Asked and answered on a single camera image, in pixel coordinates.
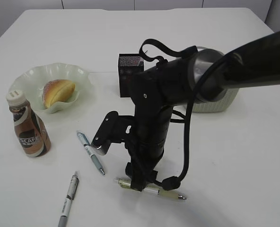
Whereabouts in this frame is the white grey click pen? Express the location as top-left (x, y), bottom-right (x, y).
top-left (58, 171), bottom-right (79, 227)

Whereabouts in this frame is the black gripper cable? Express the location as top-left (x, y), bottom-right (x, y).
top-left (124, 39), bottom-right (226, 191)

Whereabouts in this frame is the black mesh pen holder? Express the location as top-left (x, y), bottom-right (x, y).
top-left (118, 53), bottom-right (144, 98)

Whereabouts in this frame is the grey-green plastic basket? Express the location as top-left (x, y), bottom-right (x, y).
top-left (192, 88), bottom-right (239, 113)

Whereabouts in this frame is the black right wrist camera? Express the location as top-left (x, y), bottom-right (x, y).
top-left (91, 111), bottom-right (135, 156)

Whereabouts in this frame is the blue grey click pen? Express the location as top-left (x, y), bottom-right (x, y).
top-left (77, 131), bottom-right (105, 176)

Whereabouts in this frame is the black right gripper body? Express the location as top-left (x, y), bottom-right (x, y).
top-left (125, 58), bottom-right (194, 184)

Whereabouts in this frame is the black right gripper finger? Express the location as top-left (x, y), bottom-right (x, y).
top-left (131, 175), bottom-right (146, 191)

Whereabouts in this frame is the cream yellow click pen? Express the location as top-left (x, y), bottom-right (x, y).
top-left (114, 178), bottom-right (187, 201)

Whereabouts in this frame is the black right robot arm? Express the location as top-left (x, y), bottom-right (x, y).
top-left (126, 31), bottom-right (280, 191)

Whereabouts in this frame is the pale green wavy plate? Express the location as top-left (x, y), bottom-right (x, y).
top-left (9, 63), bottom-right (95, 114)

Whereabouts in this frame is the golden bread roll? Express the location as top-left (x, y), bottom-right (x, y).
top-left (42, 79), bottom-right (75, 108)

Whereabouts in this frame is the brown Nescafe coffee bottle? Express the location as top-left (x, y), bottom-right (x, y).
top-left (6, 89), bottom-right (51, 157)

